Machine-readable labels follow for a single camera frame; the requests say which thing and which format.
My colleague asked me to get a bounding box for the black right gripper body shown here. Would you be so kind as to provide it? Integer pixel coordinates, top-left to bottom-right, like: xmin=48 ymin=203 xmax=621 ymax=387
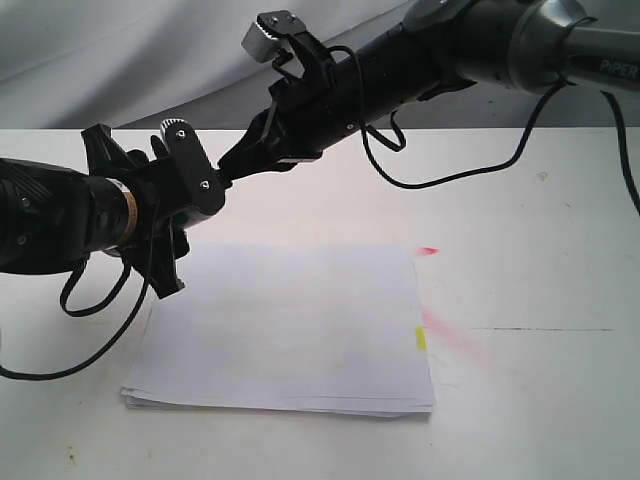
xmin=249 ymin=82 xmax=360 ymax=165

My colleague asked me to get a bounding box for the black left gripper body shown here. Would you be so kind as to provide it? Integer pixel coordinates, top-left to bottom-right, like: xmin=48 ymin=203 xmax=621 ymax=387
xmin=122 ymin=147 xmax=193 ymax=260

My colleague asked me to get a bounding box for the spray paint can with dots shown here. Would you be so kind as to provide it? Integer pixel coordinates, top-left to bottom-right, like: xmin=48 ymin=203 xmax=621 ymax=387
xmin=174 ymin=167 xmax=230 ymax=229

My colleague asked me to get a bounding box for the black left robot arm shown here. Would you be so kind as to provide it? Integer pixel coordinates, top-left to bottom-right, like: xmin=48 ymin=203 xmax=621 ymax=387
xmin=1 ymin=119 xmax=226 ymax=275

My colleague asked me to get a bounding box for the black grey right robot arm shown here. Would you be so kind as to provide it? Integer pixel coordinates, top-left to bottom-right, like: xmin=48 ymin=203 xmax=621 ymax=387
xmin=218 ymin=1 xmax=639 ymax=181

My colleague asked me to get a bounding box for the stack of white paper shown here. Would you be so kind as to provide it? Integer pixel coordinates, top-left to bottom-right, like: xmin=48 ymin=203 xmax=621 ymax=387
xmin=121 ymin=243 xmax=435 ymax=417

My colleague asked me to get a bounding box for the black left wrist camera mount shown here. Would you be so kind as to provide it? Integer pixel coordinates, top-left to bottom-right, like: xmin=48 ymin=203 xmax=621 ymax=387
xmin=80 ymin=124 xmax=187 ymax=300

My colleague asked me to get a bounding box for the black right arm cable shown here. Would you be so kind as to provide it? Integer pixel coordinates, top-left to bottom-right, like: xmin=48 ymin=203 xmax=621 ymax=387
xmin=272 ymin=44 xmax=640 ymax=221

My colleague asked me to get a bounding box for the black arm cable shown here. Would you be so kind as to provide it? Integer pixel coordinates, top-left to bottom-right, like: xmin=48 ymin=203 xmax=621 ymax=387
xmin=272 ymin=44 xmax=640 ymax=221
xmin=0 ymin=194 xmax=176 ymax=381

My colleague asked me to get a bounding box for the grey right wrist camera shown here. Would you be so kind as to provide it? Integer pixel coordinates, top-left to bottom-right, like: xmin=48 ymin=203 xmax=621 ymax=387
xmin=241 ymin=10 xmax=306 ymax=64

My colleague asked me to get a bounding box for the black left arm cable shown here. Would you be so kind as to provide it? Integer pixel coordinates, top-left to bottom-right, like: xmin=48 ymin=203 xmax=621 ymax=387
xmin=0 ymin=194 xmax=176 ymax=381

